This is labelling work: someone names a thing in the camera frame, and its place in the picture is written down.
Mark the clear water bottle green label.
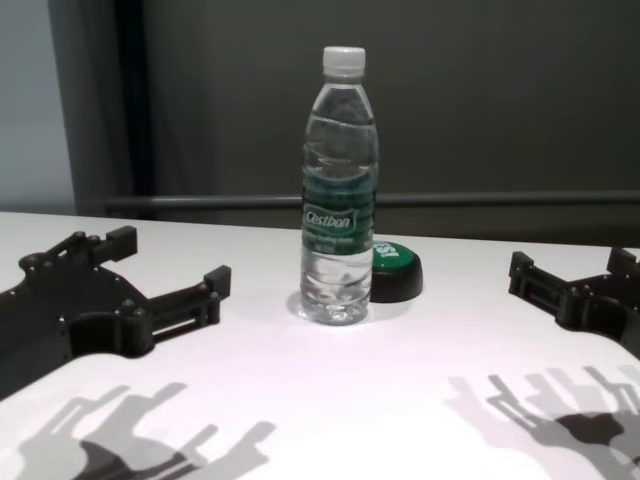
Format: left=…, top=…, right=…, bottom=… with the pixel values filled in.
left=298, top=45, right=379, bottom=326

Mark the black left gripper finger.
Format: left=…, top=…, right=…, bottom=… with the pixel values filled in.
left=74, top=225, right=139, bottom=268
left=142, top=265, right=233, bottom=347

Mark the dark vertical frame post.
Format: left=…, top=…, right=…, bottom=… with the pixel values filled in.
left=114, top=0, right=149, bottom=219

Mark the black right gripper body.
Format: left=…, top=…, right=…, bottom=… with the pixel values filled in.
left=561, top=271, right=640, bottom=362

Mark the green push button black base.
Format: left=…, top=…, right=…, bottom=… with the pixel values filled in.
left=368, top=240, right=424, bottom=304

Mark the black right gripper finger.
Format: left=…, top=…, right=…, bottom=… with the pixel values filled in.
left=605, top=246, right=640, bottom=282
left=506, top=250, right=582, bottom=327

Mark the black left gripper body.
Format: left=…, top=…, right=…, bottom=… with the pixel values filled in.
left=0, top=232, right=157, bottom=401

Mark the thin grey horizontal rail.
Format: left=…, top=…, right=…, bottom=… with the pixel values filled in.
left=104, top=192, right=640, bottom=214

